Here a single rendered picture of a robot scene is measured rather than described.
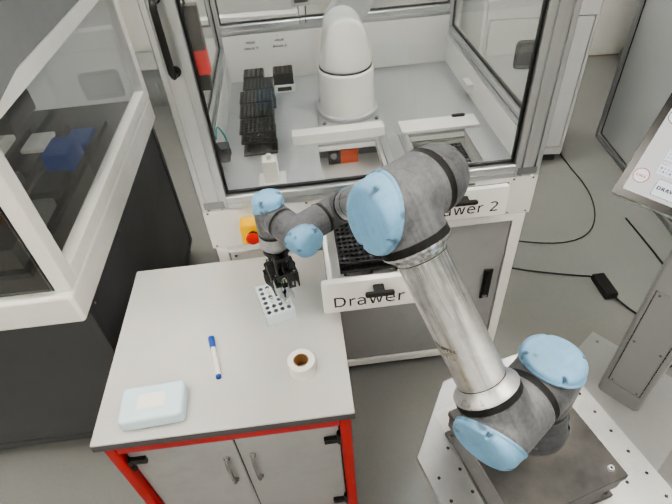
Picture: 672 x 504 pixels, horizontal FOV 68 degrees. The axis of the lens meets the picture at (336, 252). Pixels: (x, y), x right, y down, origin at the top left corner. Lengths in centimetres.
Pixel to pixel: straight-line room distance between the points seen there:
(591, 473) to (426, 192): 65
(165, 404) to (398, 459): 102
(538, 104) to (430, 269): 84
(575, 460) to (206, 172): 112
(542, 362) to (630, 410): 135
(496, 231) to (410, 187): 104
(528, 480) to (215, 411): 70
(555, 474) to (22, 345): 150
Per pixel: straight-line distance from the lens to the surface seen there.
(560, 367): 95
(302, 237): 106
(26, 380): 198
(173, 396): 129
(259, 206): 114
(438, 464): 118
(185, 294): 156
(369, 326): 196
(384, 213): 71
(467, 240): 174
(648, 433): 226
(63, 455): 235
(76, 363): 185
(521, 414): 88
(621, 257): 293
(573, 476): 112
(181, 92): 134
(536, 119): 153
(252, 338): 139
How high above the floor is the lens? 183
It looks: 43 degrees down
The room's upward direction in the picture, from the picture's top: 5 degrees counter-clockwise
